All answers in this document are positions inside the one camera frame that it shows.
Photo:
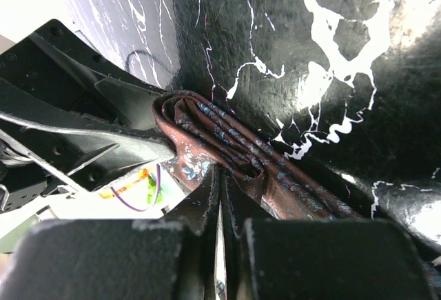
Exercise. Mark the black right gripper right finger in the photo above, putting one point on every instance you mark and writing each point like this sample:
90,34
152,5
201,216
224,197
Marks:
267,258

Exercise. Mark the black marbled table mat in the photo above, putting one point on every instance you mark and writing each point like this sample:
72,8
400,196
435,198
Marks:
349,89

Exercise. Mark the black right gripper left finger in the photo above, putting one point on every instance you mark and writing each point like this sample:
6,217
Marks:
168,258

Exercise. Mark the brown tie with blue flowers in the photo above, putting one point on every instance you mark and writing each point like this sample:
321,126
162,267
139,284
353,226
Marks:
202,133

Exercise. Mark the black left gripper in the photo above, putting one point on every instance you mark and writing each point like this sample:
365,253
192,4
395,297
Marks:
61,102

